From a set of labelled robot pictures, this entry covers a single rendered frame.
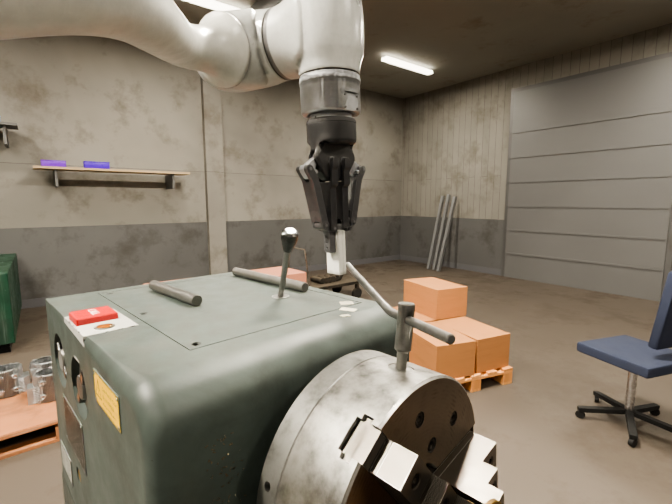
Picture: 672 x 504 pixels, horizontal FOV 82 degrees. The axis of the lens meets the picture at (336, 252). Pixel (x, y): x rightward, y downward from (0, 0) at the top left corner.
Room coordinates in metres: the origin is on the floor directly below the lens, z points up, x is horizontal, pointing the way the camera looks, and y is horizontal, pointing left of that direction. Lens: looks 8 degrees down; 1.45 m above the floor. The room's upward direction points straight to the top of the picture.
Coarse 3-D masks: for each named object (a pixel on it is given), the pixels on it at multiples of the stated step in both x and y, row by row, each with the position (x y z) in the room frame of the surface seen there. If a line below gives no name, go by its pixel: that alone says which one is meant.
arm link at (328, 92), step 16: (304, 80) 0.57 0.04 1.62; (320, 80) 0.55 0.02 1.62; (336, 80) 0.55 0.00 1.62; (352, 80) 0.56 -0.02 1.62; (304, 96) 0.57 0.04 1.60; (320, 96) 0.55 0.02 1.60; (336, 96) 0.55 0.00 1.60; (352, 96) 0.57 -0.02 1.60; (304, 112) 0.58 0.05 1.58; (320, 112) 0.57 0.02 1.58; (336, 112) 0.57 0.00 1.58; (352, 112) 0.58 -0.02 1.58
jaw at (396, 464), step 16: (368, 432) 0.38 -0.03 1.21; (352, 448) 0.38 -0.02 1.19; (368, 448) 0.37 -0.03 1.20; (384, 448) 0.38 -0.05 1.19; (400, 448) 0.37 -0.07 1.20; (368, 464) 0.37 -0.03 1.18; (384, 464) 0.36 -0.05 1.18; (400, 464) 0.36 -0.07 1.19; (416, 464) 0.35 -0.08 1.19; (384, 480) 0.35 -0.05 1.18; (400, 480) 0.34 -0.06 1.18; (416, 480) 0.36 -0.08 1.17; (432, 480) 0.37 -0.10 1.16; (400, 496) 0.36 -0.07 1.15; (416, 496) 0.35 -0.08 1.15; (432, 496) 0.36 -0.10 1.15; (448, 496) 0.36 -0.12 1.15
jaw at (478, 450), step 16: (464, 448) 0.49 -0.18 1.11; (480, 448) 0.49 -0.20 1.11; (448, 464) 0.47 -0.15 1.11; (464, 464) 0.46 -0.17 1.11; (480, 464) 0.46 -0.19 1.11; (448, 480) 0.44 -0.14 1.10; (464, 480) 0.44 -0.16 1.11; (480, 480) 0.44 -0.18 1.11; (496, 480) 0.45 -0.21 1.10; (464, 496) 0.42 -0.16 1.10; (480, 496) 0.41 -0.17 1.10; (496, 496) 0.41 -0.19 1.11
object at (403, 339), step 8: (400, 304) 0.48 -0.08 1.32; (408, 304) 0.48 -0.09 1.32; (400, 312) 0.48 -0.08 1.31; (408, 312) 0.47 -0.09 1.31; (400, 320) 0.48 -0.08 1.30; (400, 328) 0.48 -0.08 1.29; (408, 328) 0.47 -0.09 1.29; (400, 336) 0.47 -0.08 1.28; (408, 336) 0.47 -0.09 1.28; (400, 344) 0.47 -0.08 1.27; (408, 344) 0.47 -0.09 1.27; (400, 352) 0.47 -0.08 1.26; (408, 352) 0.47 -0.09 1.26; (400, 360) 0.47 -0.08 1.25; (400, 368) 0.47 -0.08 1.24
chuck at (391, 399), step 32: (352, 384) 0.44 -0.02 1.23; (384, 384) 0.43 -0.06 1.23; (416, 384) 0.43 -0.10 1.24; (448, 384) 0.48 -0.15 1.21; (320, 416) 0.42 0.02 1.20; (352, 416) 0.40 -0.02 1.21; (384, 416) 0.39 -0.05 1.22; (416, 416) 0.42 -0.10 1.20; (448, 416) 0.48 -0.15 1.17; (320, 448) 0.39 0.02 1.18; (416, 448) 0.43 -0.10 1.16; (448, 448) 0.48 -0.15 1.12; (288, 480) 0.39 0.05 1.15; (320, 480) 0.36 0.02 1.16; (352, 480) 0.35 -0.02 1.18
